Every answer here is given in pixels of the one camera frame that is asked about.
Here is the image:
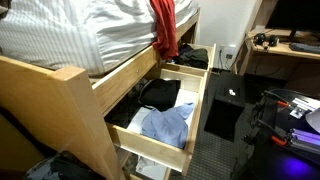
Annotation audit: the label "dark green clothing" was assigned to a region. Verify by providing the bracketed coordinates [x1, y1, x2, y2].
[186, 48, 210, 70]

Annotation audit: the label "low wooden drawer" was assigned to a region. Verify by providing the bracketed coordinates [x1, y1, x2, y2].
[116, 148, 173, 180]

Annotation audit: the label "orange piece of clothing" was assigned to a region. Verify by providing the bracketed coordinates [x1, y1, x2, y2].
[149, 0, 180, 61]

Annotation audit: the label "wooden drawer with dark clothes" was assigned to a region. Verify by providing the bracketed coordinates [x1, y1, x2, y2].
[163, 43, 217, 80]

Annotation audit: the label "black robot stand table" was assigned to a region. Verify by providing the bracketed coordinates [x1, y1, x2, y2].
[231, 87, 320, 180]

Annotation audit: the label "light blue shirt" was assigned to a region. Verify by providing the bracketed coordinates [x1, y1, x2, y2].
[140, 102, 195, 150]

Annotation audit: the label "white sheeted mattress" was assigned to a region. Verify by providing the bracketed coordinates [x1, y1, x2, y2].
[0, 0, 199, 76]

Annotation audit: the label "dark keyboard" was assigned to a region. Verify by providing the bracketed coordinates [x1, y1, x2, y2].
[289, 42, 320, 55]

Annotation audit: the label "grey metal bracket plate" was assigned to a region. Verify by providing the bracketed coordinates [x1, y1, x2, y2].
[289, 97, 320, 120]

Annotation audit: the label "wooden bed frame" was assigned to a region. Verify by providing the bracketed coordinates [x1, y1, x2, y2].
[0, 8, 201, 180]

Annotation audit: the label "black folded clothing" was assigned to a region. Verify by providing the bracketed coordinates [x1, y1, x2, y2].
[138, 78, 182, 112]

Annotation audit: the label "wooden desk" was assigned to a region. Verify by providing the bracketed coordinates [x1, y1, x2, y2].
[238, 28, 320, 76]

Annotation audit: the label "orange handled black clamp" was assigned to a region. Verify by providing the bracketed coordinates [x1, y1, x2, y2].
[256, 118, 288, 147]
[261, 89, 291, 109]

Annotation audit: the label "silver aluminium rail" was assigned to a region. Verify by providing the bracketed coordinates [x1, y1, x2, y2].
[287, 128, 320, 156]

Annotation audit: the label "white item in low drawer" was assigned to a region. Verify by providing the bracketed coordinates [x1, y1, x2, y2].
[135, 156, 168, 180]

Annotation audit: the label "white wall outlet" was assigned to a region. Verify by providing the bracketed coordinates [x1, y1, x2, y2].
[218, 44, 236, 60]

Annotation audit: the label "black headphones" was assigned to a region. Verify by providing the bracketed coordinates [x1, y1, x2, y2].
[253, 32, 280, 48]

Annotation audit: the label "dark clothing pile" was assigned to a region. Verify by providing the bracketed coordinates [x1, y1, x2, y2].
[23, 151, 108, 180]

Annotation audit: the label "black wall cable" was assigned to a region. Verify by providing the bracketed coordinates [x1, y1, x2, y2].
[217, 49, 225, 72]

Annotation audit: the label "grey clothing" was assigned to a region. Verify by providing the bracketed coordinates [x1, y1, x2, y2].
[131, 78, 149, 99]

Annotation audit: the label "wooden drawer with blue shirt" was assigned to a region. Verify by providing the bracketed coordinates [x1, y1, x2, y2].
[105, 68, 208, 177]

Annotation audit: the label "black cube box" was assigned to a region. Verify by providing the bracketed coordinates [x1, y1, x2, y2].
[203, 72, 247, 143]

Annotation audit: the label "dark navy clothing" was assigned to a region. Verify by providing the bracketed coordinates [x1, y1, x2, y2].
[173, 44, 195, 66]

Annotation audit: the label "black monitor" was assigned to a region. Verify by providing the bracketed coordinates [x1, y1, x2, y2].
[265, 0, 320, 40]

